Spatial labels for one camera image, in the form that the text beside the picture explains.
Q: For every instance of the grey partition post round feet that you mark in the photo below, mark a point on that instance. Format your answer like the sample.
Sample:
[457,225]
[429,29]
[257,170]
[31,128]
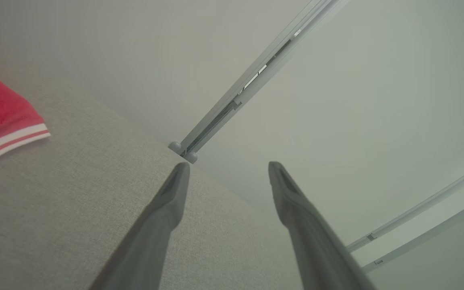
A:
[256,68]

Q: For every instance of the grey fabric sofa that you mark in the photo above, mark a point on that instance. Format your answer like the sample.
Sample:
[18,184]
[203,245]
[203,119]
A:
[75,201]

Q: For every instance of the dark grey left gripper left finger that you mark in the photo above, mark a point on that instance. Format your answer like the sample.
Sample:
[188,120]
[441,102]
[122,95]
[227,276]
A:
[155,233]

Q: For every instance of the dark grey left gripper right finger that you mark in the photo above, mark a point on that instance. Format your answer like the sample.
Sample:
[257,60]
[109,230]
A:
[312,249]

